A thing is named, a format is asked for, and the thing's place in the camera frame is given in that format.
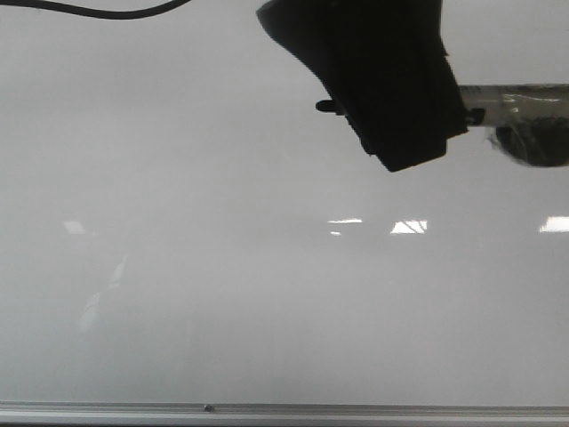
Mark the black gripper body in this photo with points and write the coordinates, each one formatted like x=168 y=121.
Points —
x=384 y=66

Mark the black whiteboard marker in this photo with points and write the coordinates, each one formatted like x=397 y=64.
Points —
x=511 y=104

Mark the white whiteboard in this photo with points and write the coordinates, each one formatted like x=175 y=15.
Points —
x=179 y=224

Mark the aluminium whiteboard frame rail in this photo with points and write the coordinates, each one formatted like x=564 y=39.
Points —
x=278 y=414

